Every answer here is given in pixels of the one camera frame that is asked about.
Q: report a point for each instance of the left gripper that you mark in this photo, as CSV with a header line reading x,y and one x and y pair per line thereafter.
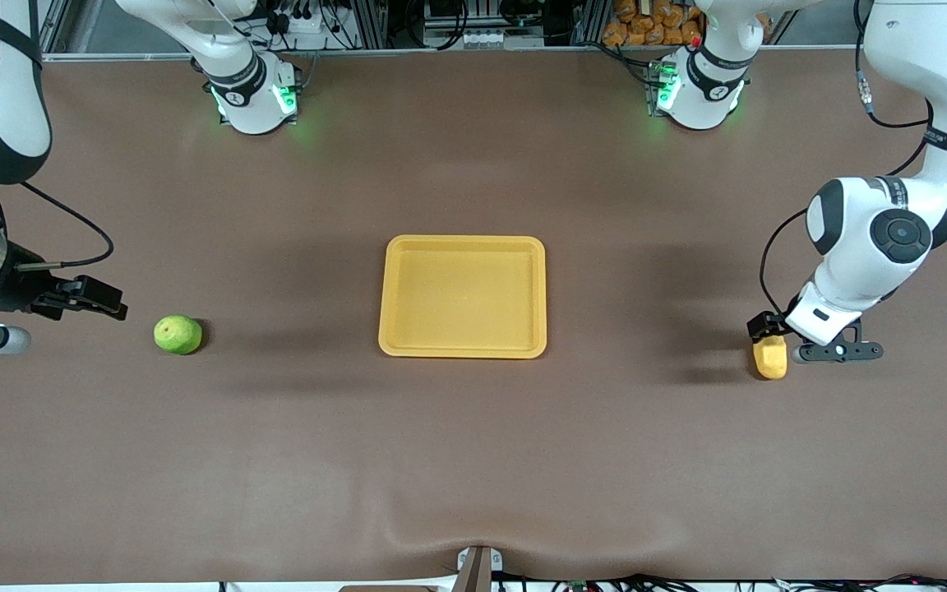
x,y
766,326

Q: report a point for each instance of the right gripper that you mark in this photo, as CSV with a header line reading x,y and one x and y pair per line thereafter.
x,y
20,289

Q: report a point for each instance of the yellow potato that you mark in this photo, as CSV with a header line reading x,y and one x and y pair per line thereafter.
x,y
771,360

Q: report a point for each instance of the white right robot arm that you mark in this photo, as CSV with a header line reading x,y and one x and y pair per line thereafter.
x,y
21,99

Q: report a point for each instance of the yellow plastic tray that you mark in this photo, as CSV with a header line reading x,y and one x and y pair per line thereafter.
x,y
463,300

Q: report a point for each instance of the brown table mat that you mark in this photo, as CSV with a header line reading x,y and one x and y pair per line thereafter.
x,y
473,452

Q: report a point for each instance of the bag of orange snacks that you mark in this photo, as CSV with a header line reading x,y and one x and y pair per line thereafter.
x,y
650,23

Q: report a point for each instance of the white power strip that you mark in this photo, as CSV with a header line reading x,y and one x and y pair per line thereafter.
x,y
301,23

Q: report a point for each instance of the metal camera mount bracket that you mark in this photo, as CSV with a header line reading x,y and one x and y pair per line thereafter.
x,y
478,569

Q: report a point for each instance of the aluminium frame rail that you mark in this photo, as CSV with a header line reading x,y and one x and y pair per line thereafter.
x,y
473,51

